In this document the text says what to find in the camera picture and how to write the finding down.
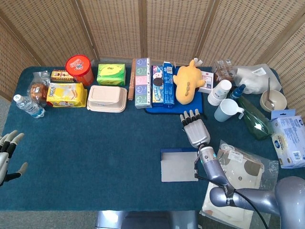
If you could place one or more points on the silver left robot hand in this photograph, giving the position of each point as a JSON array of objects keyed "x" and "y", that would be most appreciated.
[{"x": 3, "y": 162}]

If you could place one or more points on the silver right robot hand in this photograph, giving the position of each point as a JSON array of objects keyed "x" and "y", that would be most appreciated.
[{"x": 197, "y": 134}]

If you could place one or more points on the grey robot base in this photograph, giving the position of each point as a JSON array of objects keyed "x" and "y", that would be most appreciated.
[{"x": 143, "y": 220}]

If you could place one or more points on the blue cloth mat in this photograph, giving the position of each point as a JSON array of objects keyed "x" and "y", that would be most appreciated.
[{"x": 197, "y": 102}]

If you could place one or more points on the light blue plastic cup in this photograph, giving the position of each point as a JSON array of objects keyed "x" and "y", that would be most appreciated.
[{"x": 226, "y": 109}]

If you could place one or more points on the stack of white paper cups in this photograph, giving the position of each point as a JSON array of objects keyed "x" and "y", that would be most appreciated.
[{"x": 219, "y": 93}]

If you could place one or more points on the clear bag with beige cloth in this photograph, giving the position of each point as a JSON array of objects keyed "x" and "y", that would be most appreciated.
[{"x": 240, "y": 164}]

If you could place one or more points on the small white box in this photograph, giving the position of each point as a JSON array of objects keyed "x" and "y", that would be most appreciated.
[{"x": 206, "y": 81}]

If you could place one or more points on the dark blue carton box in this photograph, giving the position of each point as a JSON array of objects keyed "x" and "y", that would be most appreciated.
[{"x": 168, "y": 88}]

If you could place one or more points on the yellow plush toy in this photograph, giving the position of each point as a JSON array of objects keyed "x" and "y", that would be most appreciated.
[{"x": 187, "y": 81}]

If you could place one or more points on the blue yellow cookie box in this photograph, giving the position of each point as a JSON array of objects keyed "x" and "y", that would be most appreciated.
[{"x": 157, "y": 93}]

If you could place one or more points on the dark blue spray bottle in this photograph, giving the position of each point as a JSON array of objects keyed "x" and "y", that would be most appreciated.
[{"x": 237, "y": 93}]

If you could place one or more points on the clear water bottle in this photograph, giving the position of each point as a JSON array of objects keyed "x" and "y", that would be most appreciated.
[{"x": 28, "y": 106}]

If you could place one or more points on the clear pack brown snacks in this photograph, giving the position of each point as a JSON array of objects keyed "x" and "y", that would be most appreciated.
[{"x": 221, "y": 69}]

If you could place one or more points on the pastel multicolour tissue pack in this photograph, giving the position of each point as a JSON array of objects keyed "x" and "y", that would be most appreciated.
[{"x": 143, "y": 83}]

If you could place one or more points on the bread in clear bag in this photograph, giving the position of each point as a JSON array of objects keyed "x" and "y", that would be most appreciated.
[{"x": 37, "y": 90}]

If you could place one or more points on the white powder plastic bag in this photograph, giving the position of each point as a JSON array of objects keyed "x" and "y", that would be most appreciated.
[{"x": 252, "y": 76}]

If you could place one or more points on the wooden rolling pin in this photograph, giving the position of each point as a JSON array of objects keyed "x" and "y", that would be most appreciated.
[{"x": 131, "y": 83}]

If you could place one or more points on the metal spoon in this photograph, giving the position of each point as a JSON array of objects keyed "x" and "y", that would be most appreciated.
[{"x": 268, "y": 88}]

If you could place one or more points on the beige bowl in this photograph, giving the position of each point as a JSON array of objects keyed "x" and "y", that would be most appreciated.
[{"x": 278, "y": 97}]

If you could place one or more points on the yellow biscuit pack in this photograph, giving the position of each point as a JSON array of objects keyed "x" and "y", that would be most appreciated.
[{"x": 66, "y": 95}]

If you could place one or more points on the blue white mask box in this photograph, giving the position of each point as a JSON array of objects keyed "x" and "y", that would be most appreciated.
[{"x": 290, "y": 140}]

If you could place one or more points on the beige plastic lunch box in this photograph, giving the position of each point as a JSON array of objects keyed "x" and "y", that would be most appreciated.
[{"x": 106, "y": 97}]

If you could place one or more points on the small brown yellow box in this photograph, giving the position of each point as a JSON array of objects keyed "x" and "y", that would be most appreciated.
[{"x": 60, "y": 75}]

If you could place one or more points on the green tissue pack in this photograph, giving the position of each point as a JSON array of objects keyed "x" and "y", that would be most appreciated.
[{"x": 110, "y": 72}]

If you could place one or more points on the woven rattan folding screen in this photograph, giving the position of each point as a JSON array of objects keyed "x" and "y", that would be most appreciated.
[{"x": 166, "y": 23}]

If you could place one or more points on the orange tub with red lid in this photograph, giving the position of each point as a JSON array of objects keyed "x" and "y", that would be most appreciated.
[{"x": 78, "y": 65}]

